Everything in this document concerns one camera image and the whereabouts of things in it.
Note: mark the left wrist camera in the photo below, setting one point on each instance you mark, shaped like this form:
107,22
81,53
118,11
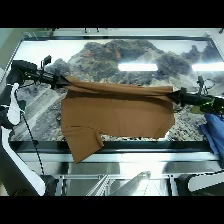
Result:
46,61

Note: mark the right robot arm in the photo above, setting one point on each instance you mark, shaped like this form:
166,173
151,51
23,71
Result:
203,100

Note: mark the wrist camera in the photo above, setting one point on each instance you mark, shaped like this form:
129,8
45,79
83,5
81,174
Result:
46,61
200,85

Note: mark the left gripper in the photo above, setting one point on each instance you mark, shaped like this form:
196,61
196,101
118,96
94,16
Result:
58,81

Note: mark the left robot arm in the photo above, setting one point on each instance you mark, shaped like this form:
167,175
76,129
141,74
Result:
20,70

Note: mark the blue garment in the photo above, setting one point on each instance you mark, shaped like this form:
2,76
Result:
214,133

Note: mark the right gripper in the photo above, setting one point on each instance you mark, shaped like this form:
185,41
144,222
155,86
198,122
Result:
177,95

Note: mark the silver frame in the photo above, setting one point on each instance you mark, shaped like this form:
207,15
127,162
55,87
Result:
120,173

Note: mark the brown T-shirt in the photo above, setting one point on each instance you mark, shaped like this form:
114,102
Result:
116,113

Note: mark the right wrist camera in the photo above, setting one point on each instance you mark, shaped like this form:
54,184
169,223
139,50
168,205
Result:
200,85

